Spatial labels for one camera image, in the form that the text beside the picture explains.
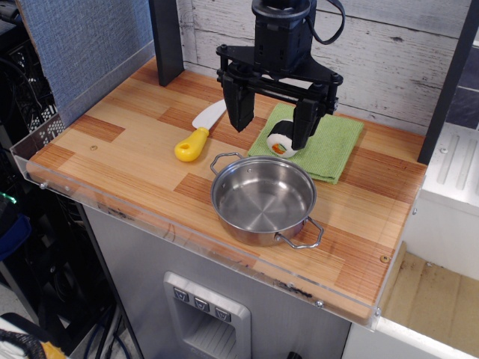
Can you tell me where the black vertical post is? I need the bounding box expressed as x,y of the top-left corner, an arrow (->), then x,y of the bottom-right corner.
148,0 -> 184,87
417,0 -> 478,165

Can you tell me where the grey toy fridge cabinet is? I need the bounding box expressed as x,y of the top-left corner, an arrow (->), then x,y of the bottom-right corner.
85,208 -> 350,358

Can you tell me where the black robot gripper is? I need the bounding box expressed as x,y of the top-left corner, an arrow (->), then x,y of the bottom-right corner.
216,11 -> 343,150

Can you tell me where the black storage crate rack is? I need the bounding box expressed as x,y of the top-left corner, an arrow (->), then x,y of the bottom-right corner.
0,0 -> 67,150

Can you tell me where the yellow handled toy knife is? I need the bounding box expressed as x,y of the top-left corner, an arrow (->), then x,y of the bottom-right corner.
174,99 -> 226,162

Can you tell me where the toy sushi roll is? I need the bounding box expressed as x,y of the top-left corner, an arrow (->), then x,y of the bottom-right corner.
266,119 -> 298,158

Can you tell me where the green folded cloth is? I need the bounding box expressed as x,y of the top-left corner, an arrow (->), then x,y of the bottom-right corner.
248,104 -> 364,184

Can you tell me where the black right vertical post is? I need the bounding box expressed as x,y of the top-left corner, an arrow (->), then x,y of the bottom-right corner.
417,0 -> 478,165

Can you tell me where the grey ice dispenser panel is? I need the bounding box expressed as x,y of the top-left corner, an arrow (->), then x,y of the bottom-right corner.
163,271 -> 252,358

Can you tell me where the white toy sink unit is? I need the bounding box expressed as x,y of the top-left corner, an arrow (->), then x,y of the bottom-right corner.
344,123 -> 478,358

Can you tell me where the clear acrylic table guard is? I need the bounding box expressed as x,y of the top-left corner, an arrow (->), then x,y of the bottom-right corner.
12,60 -> 426,328

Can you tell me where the black left vertical post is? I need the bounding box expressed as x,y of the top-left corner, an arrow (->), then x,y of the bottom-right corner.
148,0 -> 184,87

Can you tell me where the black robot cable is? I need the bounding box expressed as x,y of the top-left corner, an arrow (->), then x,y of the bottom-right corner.
307,0 -> 347,45

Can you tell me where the blue fabric partition panel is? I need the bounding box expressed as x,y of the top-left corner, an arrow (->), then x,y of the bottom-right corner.
16,0 -> 154,126

